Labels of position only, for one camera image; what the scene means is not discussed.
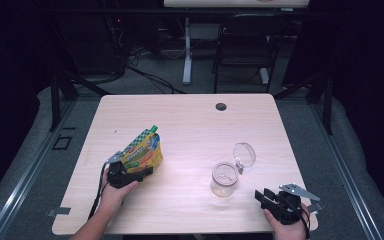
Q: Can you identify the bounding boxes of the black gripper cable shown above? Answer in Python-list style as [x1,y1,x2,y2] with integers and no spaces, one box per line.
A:
[294,199,312,236]
[87,161,110,220]

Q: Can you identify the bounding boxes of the grey tape strip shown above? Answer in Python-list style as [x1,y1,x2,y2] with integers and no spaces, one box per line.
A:
[307,201,325,215]
[47,206,72,218]

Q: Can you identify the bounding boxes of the white background desk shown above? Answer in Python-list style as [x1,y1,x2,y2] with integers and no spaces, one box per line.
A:
[163,0,311,86]

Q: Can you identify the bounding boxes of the person's left hand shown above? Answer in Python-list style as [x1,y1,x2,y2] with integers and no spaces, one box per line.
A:
[98,169,140,212]

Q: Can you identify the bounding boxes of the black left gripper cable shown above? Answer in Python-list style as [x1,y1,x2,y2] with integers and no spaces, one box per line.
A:
[87,161,110,220]

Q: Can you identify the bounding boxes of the clear glass jar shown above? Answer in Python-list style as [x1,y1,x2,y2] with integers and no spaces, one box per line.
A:
[210,142,257,199]

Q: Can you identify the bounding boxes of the grey metal floor rail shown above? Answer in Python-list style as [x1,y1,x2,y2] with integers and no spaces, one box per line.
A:
[0,99,77,240]
[309,101,384,240]

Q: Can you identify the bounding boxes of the dark equipment with red light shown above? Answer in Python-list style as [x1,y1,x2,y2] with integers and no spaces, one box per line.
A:
[104,14,129,76]

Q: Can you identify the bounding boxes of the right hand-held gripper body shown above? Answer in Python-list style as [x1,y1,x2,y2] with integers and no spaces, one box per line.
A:
[264,182,321,225]

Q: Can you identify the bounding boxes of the yellow spouted food pouch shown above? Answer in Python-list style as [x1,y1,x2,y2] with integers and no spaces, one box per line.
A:
[119,124,164,174]

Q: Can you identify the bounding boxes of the black floor cables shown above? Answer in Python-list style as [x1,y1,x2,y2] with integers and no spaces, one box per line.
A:
[126,46,187,95]

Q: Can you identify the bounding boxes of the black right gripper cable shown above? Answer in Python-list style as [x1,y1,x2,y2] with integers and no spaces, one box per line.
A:
[294,199,312,236]

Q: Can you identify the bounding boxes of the black metal stand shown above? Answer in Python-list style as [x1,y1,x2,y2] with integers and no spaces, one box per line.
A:
[273,69,334,136]
[48,68,112,133]

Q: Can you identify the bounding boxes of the black chair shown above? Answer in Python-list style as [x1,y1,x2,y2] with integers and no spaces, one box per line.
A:
[212,13,289,94]

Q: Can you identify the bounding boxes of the person's right hand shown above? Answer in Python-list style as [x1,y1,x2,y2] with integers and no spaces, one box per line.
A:
[263,203,310,240]

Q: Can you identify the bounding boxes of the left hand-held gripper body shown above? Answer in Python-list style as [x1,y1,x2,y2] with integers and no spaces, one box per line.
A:
[105,151,140,190]

